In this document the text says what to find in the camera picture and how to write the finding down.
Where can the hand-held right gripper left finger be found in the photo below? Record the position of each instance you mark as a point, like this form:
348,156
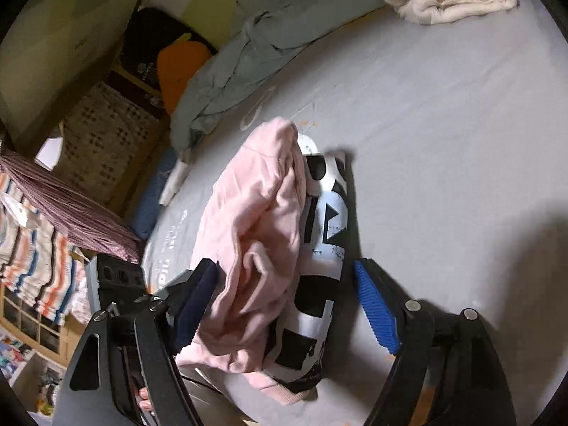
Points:
197,301

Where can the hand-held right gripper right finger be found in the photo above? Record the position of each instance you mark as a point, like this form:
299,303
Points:
375,306

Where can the pink t-shirt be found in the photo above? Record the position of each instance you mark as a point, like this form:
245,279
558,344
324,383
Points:
257,213

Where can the person's left hand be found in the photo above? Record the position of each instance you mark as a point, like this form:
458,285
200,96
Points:
145,401

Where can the orange and blue striped cloth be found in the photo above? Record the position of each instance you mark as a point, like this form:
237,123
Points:
40,266

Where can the blue pillow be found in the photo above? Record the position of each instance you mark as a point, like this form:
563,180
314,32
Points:
151,204

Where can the maroon striped cloth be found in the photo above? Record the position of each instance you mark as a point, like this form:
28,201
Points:
80,199

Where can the wooden grid shelf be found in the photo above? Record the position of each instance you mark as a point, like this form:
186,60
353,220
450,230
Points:
31,324

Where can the white folded cloth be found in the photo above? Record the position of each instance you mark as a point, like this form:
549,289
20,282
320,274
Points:
173,184

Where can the woven laundry basket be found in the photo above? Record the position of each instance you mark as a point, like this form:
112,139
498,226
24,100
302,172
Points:
106,142

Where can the grey printed bed sheet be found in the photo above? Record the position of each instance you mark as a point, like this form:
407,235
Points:
443,164

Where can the orange cushion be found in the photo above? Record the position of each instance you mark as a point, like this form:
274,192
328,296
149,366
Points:
179,71

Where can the grey-green blanket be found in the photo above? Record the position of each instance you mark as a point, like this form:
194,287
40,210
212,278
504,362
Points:
275,22

